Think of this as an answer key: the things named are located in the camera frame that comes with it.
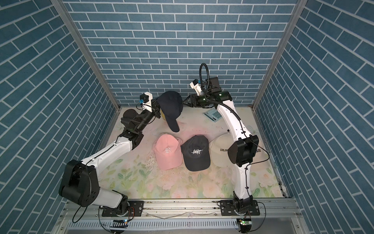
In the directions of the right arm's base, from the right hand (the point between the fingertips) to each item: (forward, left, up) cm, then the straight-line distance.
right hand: (187, 103), depth 80 cm
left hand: (-4, +11, +6) cm, 13 cm away
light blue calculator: (+20, -17, -29) cm, 40 cm away
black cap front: (-16, -6, -26) cm, 31 cm away
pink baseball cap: (-17, +11, -25) cm, 33 cm away
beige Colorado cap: (-12, -21, -27) cm, 36 cm away
